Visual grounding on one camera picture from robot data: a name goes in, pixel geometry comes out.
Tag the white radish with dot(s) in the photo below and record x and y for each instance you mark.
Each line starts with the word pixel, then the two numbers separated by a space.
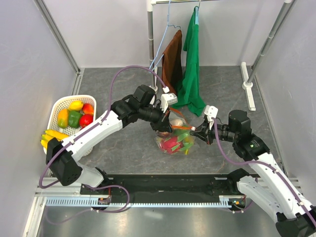
pixel 177 122

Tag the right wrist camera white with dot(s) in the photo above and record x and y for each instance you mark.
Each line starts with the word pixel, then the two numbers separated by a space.
pixel 210 114

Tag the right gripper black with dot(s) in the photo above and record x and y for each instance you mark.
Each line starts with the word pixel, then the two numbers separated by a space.
pixel 205 134

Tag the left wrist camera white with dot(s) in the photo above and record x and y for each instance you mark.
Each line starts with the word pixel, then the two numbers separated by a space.
pixel 167 99

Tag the brown towel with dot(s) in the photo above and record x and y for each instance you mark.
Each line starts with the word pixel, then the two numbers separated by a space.
pixel 171 63

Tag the light blue wire hanger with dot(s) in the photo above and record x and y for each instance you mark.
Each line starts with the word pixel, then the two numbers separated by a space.
pixel 160 44

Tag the orange green papaya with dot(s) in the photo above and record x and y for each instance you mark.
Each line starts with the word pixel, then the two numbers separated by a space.
pixel 62 118

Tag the clear zip top bag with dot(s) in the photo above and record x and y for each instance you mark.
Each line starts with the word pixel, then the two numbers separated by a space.
pixel 176 114

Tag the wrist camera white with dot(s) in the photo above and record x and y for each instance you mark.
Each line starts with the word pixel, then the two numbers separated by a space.
pixel 167 99
pixel 210 114

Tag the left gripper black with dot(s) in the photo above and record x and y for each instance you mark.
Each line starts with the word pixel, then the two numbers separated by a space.
pixel 163 124

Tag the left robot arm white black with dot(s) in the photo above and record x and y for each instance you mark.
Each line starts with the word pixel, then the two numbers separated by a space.
pixel 62 156

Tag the green bell pepper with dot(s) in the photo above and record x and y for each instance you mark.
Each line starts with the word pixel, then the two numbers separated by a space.
pixel 74 118

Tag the green t-shirt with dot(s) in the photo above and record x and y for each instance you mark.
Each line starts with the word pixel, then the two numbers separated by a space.
pixel 188 89

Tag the white plastic basket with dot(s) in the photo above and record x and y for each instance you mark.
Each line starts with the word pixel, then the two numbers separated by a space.
pixel 63 103

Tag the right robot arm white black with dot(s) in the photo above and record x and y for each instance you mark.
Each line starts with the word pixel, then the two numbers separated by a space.
pixel 292 213

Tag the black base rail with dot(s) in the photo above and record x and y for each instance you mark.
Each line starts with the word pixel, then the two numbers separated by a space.
pixel 170 188

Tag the blue hanger under shirt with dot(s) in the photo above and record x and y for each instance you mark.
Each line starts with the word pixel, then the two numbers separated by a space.
pixel 196 13

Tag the red dragon fruit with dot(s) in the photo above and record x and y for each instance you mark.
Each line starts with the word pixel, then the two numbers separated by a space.
pixel 178 142

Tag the metal clothes rack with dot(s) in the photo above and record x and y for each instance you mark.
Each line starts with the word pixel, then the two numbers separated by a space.
pixel 247 78

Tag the yellow mango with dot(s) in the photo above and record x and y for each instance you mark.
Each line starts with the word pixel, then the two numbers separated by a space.
pixel 76 105

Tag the red peach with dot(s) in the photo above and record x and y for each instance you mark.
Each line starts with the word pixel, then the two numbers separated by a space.
pixel 88 109

